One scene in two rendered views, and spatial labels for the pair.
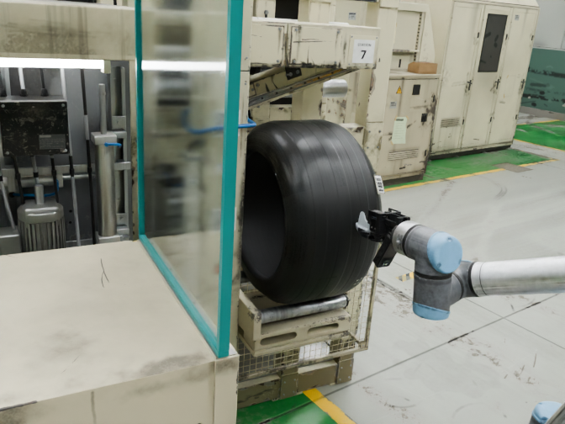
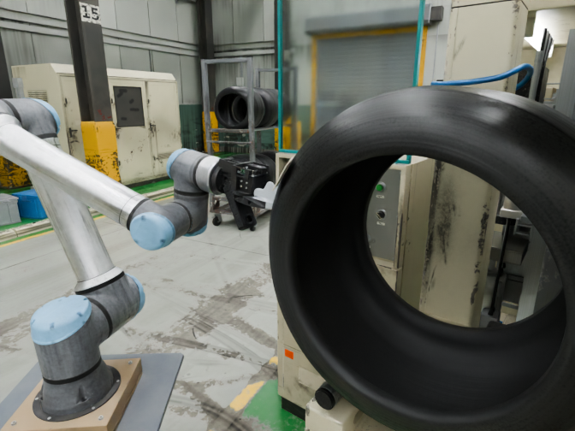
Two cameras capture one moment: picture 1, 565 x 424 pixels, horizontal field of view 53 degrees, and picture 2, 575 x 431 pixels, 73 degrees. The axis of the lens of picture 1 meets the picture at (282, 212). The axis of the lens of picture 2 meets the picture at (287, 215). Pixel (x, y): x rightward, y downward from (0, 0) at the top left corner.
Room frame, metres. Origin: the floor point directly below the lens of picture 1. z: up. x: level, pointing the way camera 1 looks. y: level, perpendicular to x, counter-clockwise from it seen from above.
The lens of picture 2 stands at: (2.30, -0.57, 1.47)
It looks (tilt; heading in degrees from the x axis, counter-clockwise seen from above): 16 degrees down; 155
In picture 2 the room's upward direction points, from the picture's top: straight up
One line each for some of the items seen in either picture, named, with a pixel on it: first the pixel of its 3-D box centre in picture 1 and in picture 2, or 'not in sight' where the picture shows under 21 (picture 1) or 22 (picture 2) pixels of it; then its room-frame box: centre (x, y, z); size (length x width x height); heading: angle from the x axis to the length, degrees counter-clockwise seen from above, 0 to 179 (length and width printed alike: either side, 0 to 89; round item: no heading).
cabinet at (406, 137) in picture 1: (389, 126); not in sight; (6.58, -1.17, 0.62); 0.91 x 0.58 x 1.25; 128
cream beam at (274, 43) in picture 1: (289, 43); not in sight; (2.11, 0.02, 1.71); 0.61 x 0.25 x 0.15; 118
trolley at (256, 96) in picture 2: not in sight; (255, 143); (-2.42, 1.16, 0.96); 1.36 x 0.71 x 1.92; 128
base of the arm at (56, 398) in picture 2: not in sight; (75, 376); (1.18, -0.73, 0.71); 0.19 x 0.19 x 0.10
